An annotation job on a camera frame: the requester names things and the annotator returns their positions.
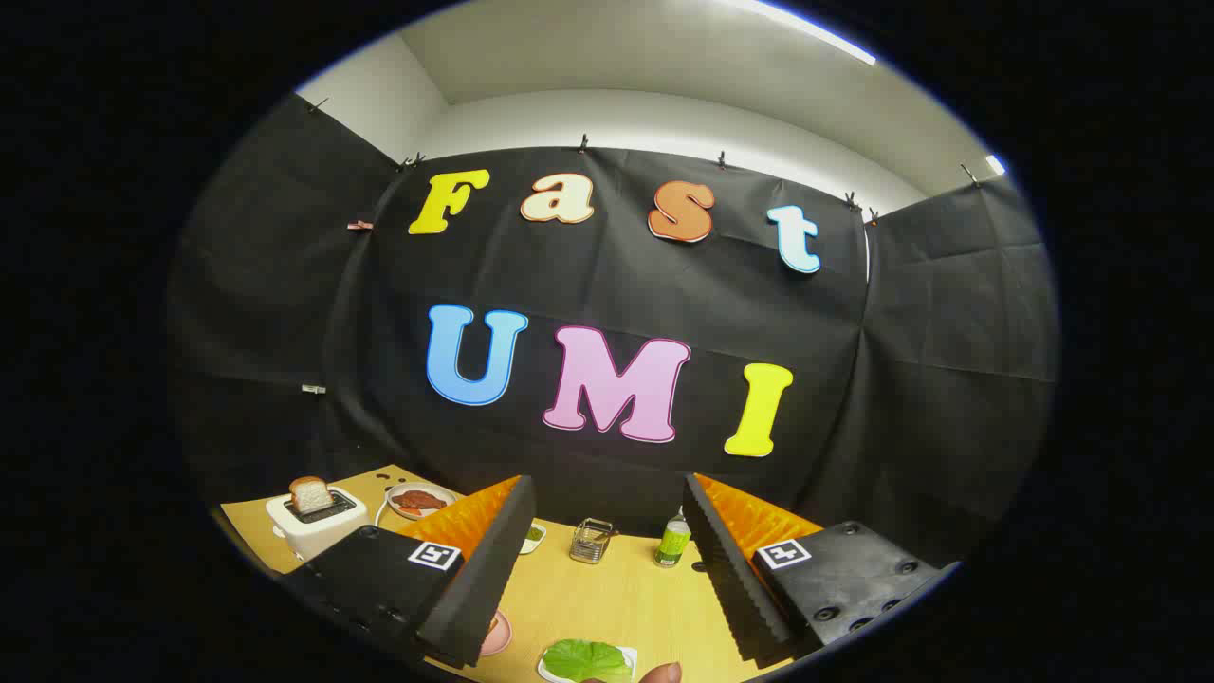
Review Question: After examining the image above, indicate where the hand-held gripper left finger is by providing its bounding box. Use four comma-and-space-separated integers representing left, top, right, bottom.
285, 474, 538, 670

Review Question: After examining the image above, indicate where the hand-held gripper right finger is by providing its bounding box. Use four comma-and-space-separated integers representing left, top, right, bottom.
681, 471, 961, 665

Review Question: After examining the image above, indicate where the green lettuce leaf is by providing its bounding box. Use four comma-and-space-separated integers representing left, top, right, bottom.
543, 638, 635, 683

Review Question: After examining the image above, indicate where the toasted bread slice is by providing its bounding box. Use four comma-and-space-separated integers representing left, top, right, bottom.
289, 476, 335, 515

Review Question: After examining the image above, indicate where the green label plastic bottle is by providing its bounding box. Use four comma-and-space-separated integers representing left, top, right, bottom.
653, 508, 693, 568

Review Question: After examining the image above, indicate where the small white round plate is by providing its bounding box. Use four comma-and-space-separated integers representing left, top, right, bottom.
384, 482, 458, 521

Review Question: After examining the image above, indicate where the white square plate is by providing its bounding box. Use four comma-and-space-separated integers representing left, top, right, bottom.
537, 645, 638, 683

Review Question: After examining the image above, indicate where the white toaster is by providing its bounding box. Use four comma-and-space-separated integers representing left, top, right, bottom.
266, 486, 371, 563

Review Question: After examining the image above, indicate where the black backdrop cloth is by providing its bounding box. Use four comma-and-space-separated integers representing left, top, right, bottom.
166, 93, 1061, 570

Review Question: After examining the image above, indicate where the metal wire basket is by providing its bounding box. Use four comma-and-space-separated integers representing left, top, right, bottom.
569, 518, 617, 565

